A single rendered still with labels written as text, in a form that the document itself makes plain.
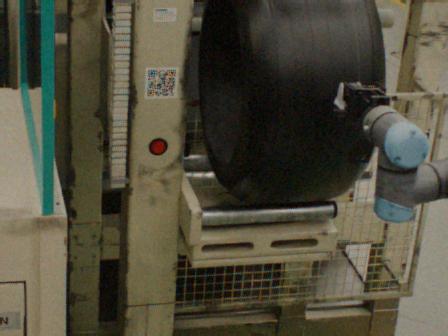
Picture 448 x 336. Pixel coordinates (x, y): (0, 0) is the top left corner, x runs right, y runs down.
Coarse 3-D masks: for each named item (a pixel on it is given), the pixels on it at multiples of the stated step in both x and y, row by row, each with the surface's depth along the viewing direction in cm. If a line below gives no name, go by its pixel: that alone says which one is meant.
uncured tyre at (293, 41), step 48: (240, 0) 223; (288, 0) 218; (336, 0) 220; (240, 48) 270; (288, 48) 214; (336, 48) 216; (384, 48) 223; (240, 96) 271; (288, 96) 214; (336, 96) 217; (240, 144) 226; (288, 144) 219; (336, 144) 221; (240, 192) 237; (288, 192) 232; (336, 192) 235
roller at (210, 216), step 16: (208, 208) 240; (224, 208) 241; (240, 208) 241; (256, 208) 242; (272, 208) 243; (288, 208) 243; (304, 208) 244; (320, 208) 245; (336, 208) 246; (208, 224) 240
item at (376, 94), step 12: (348, 84) 205; (348, 96) 203; (360, 96) 201; (372, 96) 196; (384, 96) 196; (348, 108) 203; (360, 108) 202; (372, 108) 196; (348, 120) 203; (360, 120) 197
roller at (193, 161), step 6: (192, 156) 265; (198, 156) 265; (204, 156) 266; (186, 162) 264; (192, 162) 264; (198, 162) 264; (204, 162) 265; (186, 168) 264; (192, 168) 264; (198, 168) 265; (204, 168) 265; (210, 168) 266
